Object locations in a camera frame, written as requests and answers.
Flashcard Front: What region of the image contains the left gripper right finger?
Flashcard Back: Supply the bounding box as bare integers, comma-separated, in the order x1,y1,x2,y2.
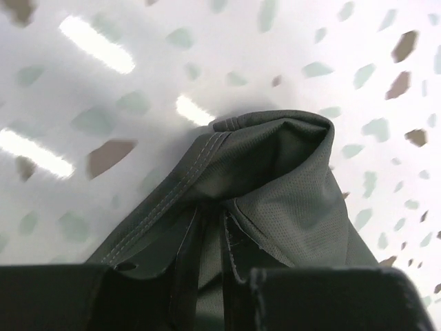
220,210,437,331

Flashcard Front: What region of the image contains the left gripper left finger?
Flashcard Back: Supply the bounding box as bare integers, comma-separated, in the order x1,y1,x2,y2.
0,206,207,331

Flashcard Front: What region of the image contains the dark grey t shirt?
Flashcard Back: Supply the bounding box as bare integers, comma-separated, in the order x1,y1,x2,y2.
90,110,378,330

